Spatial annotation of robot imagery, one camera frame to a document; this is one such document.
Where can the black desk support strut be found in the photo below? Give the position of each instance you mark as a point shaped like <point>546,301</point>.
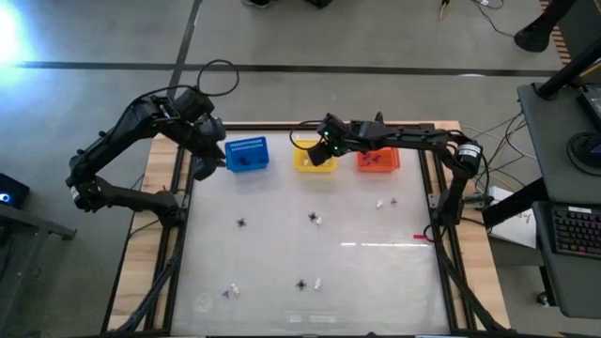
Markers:
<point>516,203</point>

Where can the thick black pole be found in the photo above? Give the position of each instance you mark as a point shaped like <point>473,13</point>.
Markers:
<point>568,70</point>

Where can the dark side table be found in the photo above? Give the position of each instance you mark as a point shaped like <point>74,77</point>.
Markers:
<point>23,244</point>

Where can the black rail clamp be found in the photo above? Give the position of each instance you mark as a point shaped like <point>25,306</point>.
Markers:
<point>378,116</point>

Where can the red tag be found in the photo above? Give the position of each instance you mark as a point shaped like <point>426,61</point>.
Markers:
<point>419,237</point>

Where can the blue plastic basket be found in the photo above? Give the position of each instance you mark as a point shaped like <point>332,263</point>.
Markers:
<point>256,150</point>

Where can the dark grey desk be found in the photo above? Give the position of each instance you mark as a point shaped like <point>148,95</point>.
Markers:
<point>554,141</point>

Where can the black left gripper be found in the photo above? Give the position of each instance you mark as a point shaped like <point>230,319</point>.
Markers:
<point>206,138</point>

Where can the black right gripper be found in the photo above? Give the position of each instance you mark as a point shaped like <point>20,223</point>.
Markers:
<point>340,142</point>

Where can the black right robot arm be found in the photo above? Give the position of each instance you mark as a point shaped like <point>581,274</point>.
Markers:
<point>413,137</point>

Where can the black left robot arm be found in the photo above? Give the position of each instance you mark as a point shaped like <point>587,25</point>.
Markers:
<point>112,136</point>

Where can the black equipment foot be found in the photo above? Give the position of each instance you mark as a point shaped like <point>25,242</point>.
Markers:
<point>319,2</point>

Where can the white box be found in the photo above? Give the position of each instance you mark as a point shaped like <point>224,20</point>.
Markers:
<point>495,191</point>

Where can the white paper sheet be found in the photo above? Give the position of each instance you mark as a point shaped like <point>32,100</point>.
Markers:
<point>519,230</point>

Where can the silver metal bracket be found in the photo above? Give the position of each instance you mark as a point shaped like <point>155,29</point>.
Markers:
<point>434,201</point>

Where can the yellow plastic basket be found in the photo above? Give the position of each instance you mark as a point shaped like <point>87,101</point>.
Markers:
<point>300,152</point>

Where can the black stand foot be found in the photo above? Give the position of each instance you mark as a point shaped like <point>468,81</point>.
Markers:
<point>533,35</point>

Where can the black backlit keyboard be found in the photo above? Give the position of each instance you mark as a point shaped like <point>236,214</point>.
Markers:
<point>577,232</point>

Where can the round black monitor base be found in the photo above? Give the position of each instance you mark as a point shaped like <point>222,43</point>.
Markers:
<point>584,150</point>

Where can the orange plastic basket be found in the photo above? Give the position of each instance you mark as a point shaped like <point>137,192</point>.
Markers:
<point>389,162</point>

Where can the black device blue light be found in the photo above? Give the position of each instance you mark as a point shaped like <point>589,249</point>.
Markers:
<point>11,190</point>

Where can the black laptop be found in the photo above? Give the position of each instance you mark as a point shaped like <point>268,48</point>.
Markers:
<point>594,101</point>

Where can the black metal table frame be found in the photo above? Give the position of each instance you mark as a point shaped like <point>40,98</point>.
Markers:
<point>263,127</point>

